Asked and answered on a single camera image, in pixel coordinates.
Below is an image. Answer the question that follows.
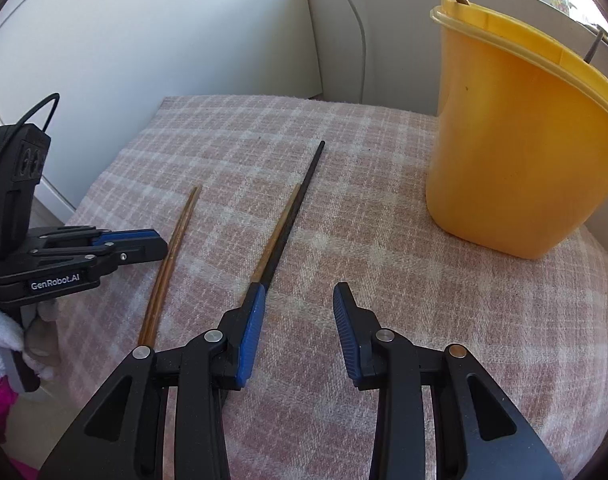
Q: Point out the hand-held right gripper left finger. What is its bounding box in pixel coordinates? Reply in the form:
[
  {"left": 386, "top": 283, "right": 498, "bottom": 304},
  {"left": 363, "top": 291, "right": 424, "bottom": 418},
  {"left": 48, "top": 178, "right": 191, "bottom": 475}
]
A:
[{"left": 39, "top": 282, "right": 267, "bottom": 480}]

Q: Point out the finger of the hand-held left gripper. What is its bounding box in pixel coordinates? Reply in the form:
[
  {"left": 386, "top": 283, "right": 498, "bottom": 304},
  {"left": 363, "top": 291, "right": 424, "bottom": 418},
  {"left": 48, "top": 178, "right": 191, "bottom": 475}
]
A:
[
  {"left": 33, "top": 239, "right": 169, "bottom": 274},
  {"left": 31, "top": 227, "right": 160, "bottom": 251}
]

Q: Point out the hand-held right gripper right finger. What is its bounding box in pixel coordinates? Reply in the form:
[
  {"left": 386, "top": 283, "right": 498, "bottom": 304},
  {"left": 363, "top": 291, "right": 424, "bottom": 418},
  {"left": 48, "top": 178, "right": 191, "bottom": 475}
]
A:
[{"left": 333, "top": 282, "right": 564, "bottom": 480}]

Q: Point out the black chopstick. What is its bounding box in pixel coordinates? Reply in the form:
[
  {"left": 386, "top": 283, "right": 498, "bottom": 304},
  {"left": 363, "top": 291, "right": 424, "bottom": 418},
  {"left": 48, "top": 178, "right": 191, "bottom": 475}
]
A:
[
  {"left": 585, "top": 30, "right": 608, "bottom": 64},
  {"left": 254, "top": 141, "right": 327, "bottom": 292}
]

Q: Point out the yellow plastic container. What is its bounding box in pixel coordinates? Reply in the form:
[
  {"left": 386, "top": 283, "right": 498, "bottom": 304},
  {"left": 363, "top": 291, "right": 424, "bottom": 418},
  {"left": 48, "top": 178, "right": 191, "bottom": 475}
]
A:
[{"left": 426, "top": 0, "right": 608, "bottom": 261}]

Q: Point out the pink checked tablecloth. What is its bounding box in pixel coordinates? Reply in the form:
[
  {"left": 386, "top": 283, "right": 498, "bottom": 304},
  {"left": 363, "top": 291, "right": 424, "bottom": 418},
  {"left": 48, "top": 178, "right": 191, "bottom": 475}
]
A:
[{"left": 49, "top": 95, "right": 608, "bottom": 480}]

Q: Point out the white refrigerator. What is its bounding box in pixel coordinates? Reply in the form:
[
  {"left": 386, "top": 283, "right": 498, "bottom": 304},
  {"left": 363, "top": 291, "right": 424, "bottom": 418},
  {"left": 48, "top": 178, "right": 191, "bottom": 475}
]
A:
[{"left": 0, "top": 0, "right": 325, "bottom": 221}]

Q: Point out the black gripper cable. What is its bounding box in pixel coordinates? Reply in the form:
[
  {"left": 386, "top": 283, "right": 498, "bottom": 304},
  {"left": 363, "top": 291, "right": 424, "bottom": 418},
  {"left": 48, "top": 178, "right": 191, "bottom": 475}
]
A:
[{"left": 16, "top": 92, "right": 61, "bottom": 132}]

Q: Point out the white power cable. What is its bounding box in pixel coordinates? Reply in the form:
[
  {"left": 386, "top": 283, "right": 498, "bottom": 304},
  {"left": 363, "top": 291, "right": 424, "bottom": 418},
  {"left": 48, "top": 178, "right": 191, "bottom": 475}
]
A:
[{"left": 340, "top": 0, "right": 371, "bottom": 103}]

